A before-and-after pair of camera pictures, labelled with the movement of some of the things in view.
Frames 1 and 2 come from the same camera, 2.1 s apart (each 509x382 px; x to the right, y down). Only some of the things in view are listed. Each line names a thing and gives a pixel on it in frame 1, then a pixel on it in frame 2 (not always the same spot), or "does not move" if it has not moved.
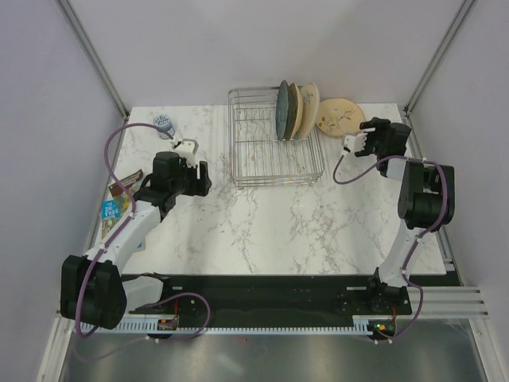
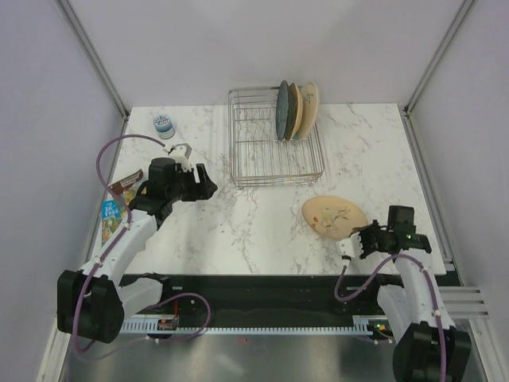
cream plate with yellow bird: [295, 111] does not move
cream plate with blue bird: [339, 117] -> [332, 217]
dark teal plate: [281, 111] does not move
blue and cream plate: [311, 103] does not move
